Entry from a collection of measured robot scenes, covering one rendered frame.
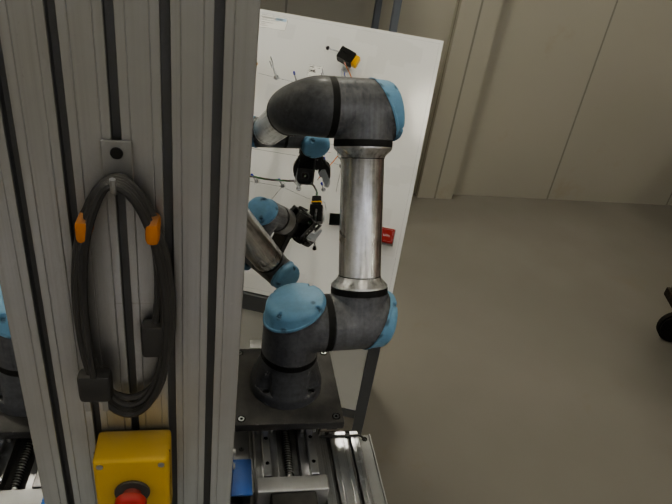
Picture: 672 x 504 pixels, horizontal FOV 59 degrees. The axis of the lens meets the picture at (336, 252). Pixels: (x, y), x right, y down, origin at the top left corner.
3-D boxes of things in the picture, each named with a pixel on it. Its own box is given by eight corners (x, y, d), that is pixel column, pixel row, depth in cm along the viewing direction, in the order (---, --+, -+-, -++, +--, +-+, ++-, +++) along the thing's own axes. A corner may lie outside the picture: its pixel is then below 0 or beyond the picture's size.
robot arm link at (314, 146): (286, 160, 151) (281, 129, 157) (328, 161, 154) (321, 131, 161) (291, 137, 145) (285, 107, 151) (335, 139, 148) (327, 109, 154)
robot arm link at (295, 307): (256, 331, 125) (260, 278, 118) (318, 327, 129) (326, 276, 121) (264, 371, 115) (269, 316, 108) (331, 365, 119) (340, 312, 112)
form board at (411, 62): (57, 250, 209) (54, 249, 207) (133, -12, 223) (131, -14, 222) (386, 321, 199) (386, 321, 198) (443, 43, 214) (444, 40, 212)
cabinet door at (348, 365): (355, 412, 224) (371, 331, 204) (216, 380, 229) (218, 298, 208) (356, 407, 226) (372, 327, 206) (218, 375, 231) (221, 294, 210)
